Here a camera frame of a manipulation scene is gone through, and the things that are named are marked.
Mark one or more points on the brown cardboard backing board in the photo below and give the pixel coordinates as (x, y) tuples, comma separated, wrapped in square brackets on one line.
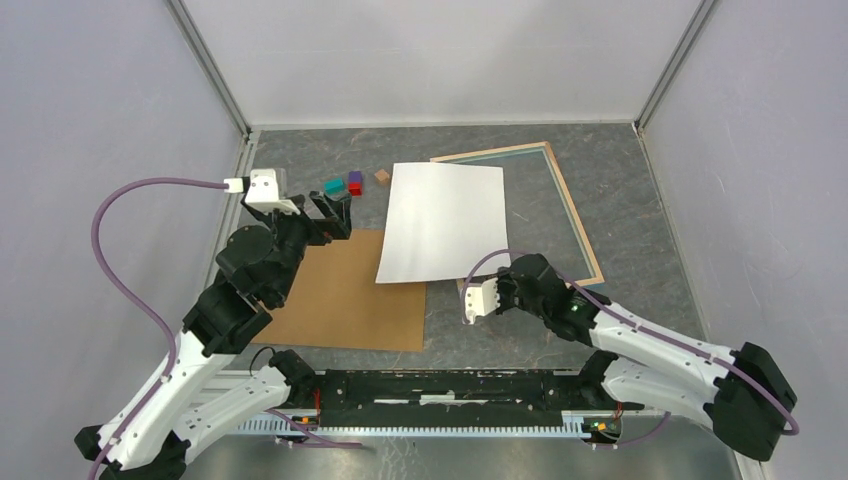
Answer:
[(335, 302)]

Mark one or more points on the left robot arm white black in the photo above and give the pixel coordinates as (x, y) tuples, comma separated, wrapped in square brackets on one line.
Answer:
[(162, 430)]

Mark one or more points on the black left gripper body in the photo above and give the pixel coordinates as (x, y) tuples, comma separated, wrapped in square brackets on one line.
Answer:
[(297, 233)]

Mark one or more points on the natural wooden cube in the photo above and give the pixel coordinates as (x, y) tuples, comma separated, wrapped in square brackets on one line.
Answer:
[(382, 177)]

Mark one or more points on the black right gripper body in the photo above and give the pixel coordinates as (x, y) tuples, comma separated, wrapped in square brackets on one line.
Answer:
[(509, 297)]

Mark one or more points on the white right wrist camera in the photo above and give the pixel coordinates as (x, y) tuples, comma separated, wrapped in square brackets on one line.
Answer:
[(478, 300)]

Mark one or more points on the colourful balloon photo print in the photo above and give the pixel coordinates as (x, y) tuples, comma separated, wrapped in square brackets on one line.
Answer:
[(442, 219)]

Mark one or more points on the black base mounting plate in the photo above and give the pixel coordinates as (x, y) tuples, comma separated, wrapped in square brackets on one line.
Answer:
[(449, 398)]

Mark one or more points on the teal wooden block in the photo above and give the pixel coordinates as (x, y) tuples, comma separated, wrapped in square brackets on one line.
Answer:
[(335, 186)]

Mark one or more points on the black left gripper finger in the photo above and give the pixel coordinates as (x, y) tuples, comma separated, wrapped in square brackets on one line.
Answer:
[(336, 223), (297, 206)]

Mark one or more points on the red wooden block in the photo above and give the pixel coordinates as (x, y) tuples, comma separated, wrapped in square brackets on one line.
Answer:
[(355, 189)]

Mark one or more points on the aluminium rail base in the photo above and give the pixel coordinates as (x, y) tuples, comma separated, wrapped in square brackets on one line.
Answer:
[(582, 424)]

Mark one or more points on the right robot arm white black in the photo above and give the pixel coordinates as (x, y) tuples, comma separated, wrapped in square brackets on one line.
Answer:
[(740, 395)]

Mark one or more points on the wooden picture frame teal edge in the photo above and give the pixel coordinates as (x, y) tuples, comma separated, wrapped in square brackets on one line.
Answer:
[(541, 216)]

